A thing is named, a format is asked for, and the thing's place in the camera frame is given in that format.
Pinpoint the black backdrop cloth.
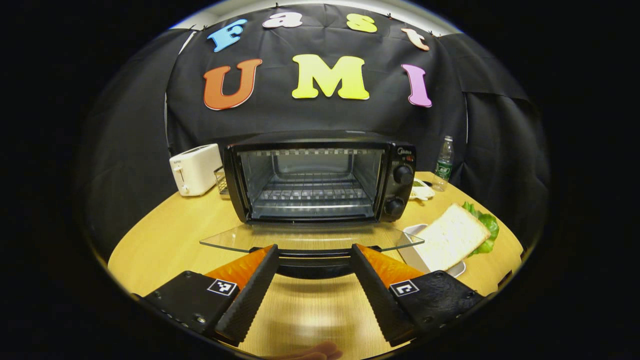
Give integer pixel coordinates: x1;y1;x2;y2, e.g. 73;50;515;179
82;2;551;261

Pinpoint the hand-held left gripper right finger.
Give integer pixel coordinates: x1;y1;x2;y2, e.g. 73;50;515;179
349;243;486;347

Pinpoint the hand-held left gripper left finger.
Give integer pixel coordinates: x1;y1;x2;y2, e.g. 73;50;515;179
141;244;281;347

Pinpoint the white rectangular tray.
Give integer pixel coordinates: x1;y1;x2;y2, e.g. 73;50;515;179
398;223;467;278

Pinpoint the white divided dish with beans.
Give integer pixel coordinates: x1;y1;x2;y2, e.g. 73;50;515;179
410;178;436;202

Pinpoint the white bread slice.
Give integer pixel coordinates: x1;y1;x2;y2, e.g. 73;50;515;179
412;203;492;272

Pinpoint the clear plastic water bottle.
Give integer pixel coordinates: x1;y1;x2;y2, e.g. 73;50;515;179
432;135;455;192

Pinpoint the green lettuce leaf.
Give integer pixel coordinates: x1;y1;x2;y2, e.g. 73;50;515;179
462;201;501;257

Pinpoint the small wire basket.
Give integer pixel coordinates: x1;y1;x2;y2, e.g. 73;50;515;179
214;166;231;197

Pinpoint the white toaster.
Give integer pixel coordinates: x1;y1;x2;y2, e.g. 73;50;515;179
169;143;223;197

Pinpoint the black electric oven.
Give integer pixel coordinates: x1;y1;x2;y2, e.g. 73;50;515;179
200;130;426;280

